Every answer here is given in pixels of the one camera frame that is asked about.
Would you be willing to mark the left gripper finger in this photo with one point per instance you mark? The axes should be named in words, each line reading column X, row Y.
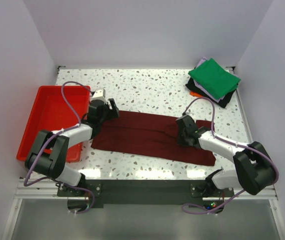
column 113, row 114
column 112, row 104

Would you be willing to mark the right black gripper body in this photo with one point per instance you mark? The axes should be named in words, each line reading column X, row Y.
column 185, row 124

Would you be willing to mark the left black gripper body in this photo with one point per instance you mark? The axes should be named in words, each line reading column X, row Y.
column 112, row 109

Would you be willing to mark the dark red t shirt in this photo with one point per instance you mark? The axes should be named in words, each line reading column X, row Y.
column 148, row 135

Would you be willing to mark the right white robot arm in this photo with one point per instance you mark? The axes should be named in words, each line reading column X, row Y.
column 253, row 168

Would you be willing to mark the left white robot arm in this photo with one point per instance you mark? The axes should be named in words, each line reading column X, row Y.
column 48, row 155

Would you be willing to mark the orange folded t shirt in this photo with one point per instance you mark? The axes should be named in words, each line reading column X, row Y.
column 194, row 94

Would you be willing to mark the red plastic bin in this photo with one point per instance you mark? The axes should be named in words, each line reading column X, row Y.
column 50, row 112

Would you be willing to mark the black folded t shirt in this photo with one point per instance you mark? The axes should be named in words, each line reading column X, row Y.
column 212, row 81

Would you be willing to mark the green folded t shirt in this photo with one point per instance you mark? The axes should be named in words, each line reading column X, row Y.
column 213, row 77

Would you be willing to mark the lilac folded t shirt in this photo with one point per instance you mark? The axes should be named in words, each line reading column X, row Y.
column 205, row 87

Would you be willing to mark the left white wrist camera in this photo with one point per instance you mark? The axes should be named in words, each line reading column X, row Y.
column 99, row 94

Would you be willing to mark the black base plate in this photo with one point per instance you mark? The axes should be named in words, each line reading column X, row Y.
column 152, row 192

